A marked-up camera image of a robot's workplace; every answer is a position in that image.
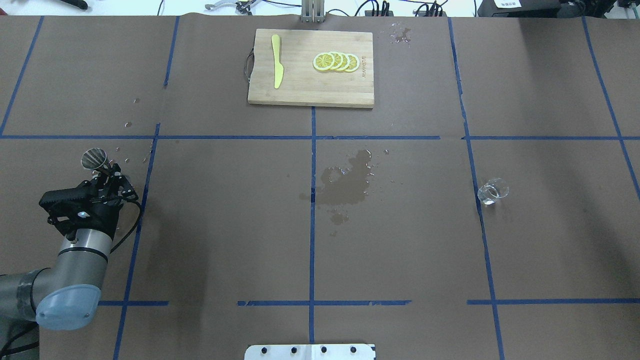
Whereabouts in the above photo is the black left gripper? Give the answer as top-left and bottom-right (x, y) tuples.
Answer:
(80, 162), (138, 221)

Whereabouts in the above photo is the steel jigger cup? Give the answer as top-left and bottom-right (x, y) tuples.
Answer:
(80, 147), (112, 176)

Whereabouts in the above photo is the clear glass measuring cup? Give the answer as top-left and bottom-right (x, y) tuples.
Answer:
(477, 177), (510, 207)

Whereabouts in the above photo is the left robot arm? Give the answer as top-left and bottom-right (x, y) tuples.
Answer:
(1, 162), (142, 360)

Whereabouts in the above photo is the yellow plastic knife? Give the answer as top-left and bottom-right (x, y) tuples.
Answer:
(270, 34), (285, 89)

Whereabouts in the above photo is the bamboo cutting board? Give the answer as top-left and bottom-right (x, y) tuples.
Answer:
(247, 28), (375, 109)

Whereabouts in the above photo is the lemon slice nearest front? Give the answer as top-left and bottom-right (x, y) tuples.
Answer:
(312, 52), (336, 72)

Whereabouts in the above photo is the lemon slice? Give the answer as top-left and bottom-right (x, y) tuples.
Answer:
(312, 52), (336, 72)
(329, 51), (346, 71)
(334, 53), (351, 72)
(342, 54), (361, 73)

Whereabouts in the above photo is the black box with label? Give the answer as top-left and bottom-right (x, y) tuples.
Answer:
(477, 0), (562, 18)

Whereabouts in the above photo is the black left camera cable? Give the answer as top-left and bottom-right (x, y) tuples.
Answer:
(107, 197), (143, 255)

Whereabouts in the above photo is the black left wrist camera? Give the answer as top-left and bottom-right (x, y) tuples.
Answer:
(38, 181), (101, 237)

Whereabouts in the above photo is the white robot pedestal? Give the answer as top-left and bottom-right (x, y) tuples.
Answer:
(243, 343), (377, 360)

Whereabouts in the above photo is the aluminium frame post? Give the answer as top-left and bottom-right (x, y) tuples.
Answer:
(301, 0), (326, 24)

